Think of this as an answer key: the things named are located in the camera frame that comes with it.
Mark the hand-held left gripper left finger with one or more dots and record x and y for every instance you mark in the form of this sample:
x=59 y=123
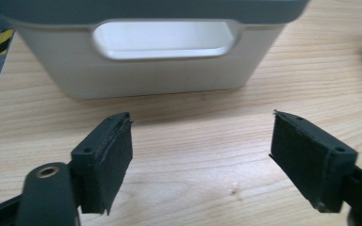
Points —
x=103 y=163

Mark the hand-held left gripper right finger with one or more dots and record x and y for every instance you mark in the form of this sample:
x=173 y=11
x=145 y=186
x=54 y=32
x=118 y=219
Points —
x=311 y=160

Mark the white plastic storage bin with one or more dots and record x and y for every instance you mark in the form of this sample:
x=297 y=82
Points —
x=157 y=75

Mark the yellow black hazard tape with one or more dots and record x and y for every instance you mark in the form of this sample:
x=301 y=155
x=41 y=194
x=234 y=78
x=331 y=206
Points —
x=3 y=41

